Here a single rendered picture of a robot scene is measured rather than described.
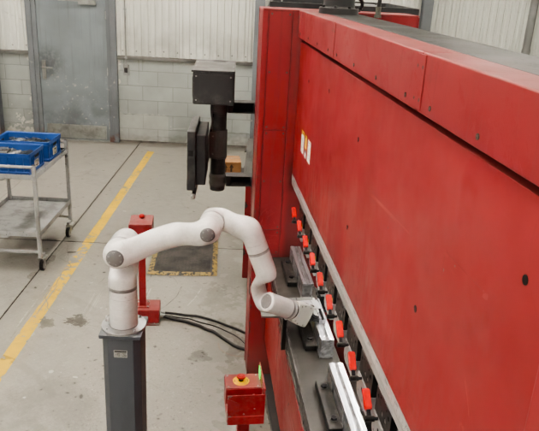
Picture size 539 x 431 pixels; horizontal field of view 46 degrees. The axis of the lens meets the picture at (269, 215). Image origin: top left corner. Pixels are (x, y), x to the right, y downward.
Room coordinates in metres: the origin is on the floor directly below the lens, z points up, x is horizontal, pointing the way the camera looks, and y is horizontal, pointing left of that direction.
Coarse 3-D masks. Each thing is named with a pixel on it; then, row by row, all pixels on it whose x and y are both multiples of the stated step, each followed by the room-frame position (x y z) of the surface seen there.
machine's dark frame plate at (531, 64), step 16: (352, 16) 3.09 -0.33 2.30; (368, 16) 3.17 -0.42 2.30; (400, 32) 2.14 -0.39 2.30; (416, 32) 2.18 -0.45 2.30; (432, 32) 2.23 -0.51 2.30; (448, 48) 1.66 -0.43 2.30; (464, 48) 1.68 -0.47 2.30; (480, 48) 1.71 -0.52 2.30; (496, 48) 1.74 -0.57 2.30; (512, 64) 1.35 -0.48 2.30; (528, 64) 1.37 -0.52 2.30
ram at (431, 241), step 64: (320, 64) 2.91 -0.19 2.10; (320, 128) 2.79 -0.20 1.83; (384, 128) 1.82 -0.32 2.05; (320, 192) 2.67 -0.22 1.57; (384, 192) 1.75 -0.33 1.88; (448, 192) 1.30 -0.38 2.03; (512, 192) 1.04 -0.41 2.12; (384, 256) 1.68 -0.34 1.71; (448, 256) 1.25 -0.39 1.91; (512, 256) 1.00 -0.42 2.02; (384, 320) 1.61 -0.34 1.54; (448, 320) 1.20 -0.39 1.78; (512, 320) 0.96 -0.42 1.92; (448, 384) 1.15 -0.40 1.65; (512, 384) 0.92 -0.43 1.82
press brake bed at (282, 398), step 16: (272, 288) 3.26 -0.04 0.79; (272, 320) 3.18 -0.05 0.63; (272, 336) 3.14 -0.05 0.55; (272, 352) 3.10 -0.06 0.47; (288, 352) 2.57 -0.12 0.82; (272, 368) 3.06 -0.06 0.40; (288, 368) 2.52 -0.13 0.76; (272, 384) 3.02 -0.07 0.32; (288, 384) 2.49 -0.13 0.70; (272, 400) 3.24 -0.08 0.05; (288, 400) 2.45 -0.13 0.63; (272, 416) 3.09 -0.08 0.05; (288, 416) 2.42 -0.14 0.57
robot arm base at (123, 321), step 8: (112, 296) 2.37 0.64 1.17; (120, 296) 2.36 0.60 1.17; (128, 296) 2.37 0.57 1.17; (136, 296) 2.41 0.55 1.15; (112, 304) 2.37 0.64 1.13; (120, 304) 2.36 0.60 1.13; (128, 304) 2.37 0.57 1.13; (136, 304) 2.41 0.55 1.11; (112, 312) 2.37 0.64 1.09; (120, 312) 2.36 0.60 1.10; (128, 312) 2.37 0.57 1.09; (136, 312) 2.41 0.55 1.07; (104, 320) 2.44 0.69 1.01; (112, 320) 2.37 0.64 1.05; (120, 320) 2.36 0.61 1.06; (128, 320) 2.37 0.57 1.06; (136, 320) 2.40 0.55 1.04; (144, 320) 2.46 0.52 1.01; (104, 328) 2.37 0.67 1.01; (112, 328) 2.37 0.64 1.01; (120, 328) 2.36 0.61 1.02; (128, 328) 2.37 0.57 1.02; (136, 328) 2.38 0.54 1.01; (144, 328) 2.40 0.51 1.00; (120, 336) 2.32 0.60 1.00
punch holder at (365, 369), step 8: (360, 360) 1.79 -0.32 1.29; (360, 368) 1.78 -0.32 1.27; (368, 368) 1.70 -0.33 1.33; (360, 376) 1.76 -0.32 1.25; (368, 376) 1.69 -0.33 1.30; (360, 384) 1.75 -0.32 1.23; (368, 384) 1.68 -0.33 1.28; (376, 384) 1.64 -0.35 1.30; (360, 392) 1.74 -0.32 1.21; (360, 400) 1.73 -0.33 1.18
